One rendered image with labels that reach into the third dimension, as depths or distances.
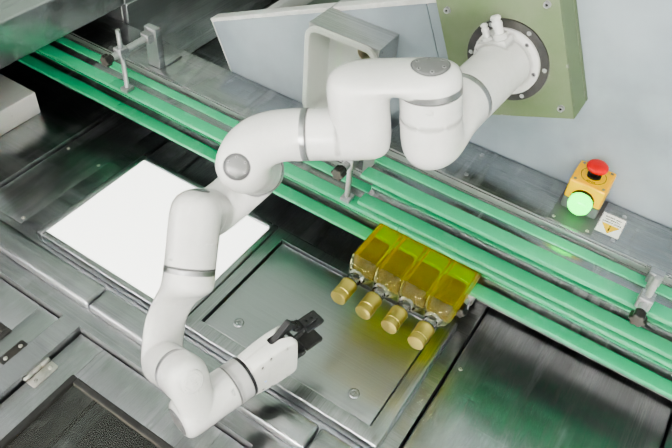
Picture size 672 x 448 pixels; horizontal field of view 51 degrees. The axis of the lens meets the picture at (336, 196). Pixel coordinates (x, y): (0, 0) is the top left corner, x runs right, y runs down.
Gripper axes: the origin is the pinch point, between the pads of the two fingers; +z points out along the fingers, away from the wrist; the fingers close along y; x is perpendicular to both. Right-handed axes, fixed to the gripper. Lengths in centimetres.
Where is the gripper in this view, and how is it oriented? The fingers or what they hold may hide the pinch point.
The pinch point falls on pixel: (310, 330)
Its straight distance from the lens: 132.4
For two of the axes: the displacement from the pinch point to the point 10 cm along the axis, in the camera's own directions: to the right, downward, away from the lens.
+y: 0.5, -7.3, -6.8
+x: -6.7, -5.4, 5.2
